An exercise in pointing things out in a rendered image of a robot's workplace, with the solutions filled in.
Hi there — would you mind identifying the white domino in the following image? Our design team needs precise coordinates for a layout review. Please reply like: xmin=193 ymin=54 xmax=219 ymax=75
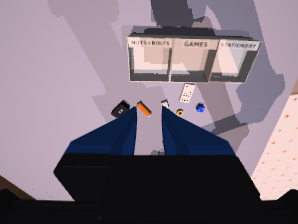
xmin=179 ymin=83 xmax=195 ymax=103

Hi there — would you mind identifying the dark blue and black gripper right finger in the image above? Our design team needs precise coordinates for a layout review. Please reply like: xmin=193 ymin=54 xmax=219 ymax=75
xmin=161 ymin=106 xmax=236 ymax=156

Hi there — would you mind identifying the grey rack of labelled bins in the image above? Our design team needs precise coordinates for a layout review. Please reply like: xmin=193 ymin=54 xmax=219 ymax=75
xmin=127 ymin=34 xmax=263 ymax=83

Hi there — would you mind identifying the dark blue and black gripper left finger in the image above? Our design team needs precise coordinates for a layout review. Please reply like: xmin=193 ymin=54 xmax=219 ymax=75
xmin=63 ymin=106 xmax=137 ymax=155

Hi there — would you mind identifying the orange cylinder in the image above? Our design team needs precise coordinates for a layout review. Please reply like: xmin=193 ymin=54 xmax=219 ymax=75
xmin=137 ymin=102 xmax=151 ymax=117

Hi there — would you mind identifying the brass hex nut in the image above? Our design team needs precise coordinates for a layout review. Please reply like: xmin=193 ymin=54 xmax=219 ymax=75
xmin=177 ymin=109 xmax=183 ymax=116

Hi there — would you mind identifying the black 9v battery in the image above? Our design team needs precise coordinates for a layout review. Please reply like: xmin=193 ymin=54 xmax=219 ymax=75
xmin=111 ymin=101 xmax=130 ymax=118

